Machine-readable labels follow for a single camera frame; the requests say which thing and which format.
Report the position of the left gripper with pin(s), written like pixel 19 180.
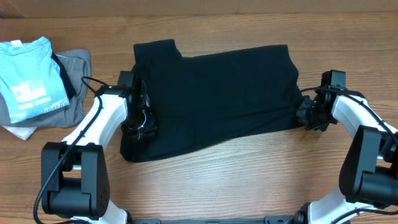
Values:
pixel 150 129

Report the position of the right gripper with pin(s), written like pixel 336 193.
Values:
pixel 302 118

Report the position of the black t-shirt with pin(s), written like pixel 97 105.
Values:
pixel 203 100

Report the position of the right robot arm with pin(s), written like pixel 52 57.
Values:
pixel 368 176

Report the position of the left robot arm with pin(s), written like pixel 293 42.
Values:
pixel 74 176

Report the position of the black folded garment in stack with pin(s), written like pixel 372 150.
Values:
pixel 70 90

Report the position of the grey folded t-shirt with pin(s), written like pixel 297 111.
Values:
pixel 74 64

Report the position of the light blue folded t-shirt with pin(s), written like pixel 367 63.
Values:
pixel 31 84

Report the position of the white folded garment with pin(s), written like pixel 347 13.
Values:
pixel 22 133

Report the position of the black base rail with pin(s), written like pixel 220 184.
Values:
pixel 284 219

